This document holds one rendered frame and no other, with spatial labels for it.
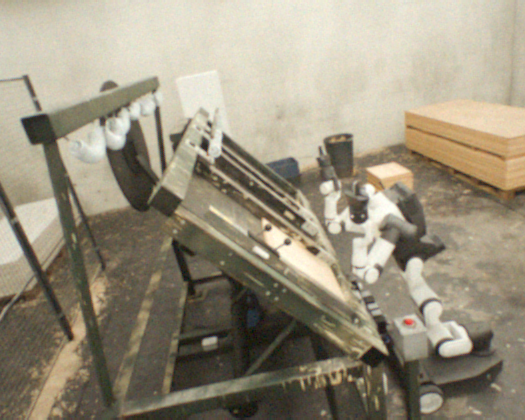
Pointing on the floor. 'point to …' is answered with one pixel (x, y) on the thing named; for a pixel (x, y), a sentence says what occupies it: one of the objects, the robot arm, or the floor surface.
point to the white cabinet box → (203, 96)
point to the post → (413, 389)
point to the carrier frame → (304, 375)
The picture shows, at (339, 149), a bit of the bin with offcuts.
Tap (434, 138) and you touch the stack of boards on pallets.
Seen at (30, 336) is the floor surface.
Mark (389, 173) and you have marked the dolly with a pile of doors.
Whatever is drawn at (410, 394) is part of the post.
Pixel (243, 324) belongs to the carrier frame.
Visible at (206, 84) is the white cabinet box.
